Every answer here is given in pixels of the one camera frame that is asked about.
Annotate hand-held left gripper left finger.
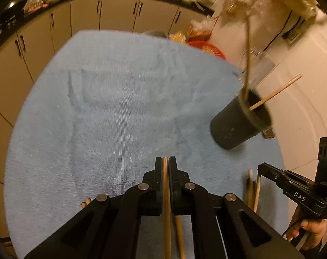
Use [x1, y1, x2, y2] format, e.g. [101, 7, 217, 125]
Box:
[24, 156, 164, 259]

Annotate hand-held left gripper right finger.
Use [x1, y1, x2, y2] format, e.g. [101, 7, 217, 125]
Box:
[168, 156, 306, 259]

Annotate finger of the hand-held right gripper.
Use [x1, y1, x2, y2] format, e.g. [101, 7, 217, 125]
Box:
[257, 162, 291, 187]

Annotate black utensil holder cup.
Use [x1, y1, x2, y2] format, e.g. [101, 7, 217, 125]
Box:
[209, 88, 272, 150]

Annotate person's right hand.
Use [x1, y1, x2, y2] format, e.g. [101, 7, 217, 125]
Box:
[285, 206, 327, 249]

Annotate blue towel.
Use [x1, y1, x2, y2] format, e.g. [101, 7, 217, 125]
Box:
[4, 30, 285, 259]

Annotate clear glass pitcher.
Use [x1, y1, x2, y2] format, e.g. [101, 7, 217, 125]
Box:
[235, 47, 277, 92]

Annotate red plastic basket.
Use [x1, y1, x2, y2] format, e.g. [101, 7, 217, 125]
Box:
[186, 40, 226, 60]

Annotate snack bag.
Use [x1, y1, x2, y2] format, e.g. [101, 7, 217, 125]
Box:
[187, 19, 213, 37]

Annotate kitchen cabinets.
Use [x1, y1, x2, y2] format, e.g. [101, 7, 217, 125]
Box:
[0, 0, 215, 152]

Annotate wall outlet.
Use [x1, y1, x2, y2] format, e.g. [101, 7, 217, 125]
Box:
[282, 16, 308, 45]

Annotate black power cable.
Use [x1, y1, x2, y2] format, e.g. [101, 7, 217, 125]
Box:
[263, 10, 293, 52]

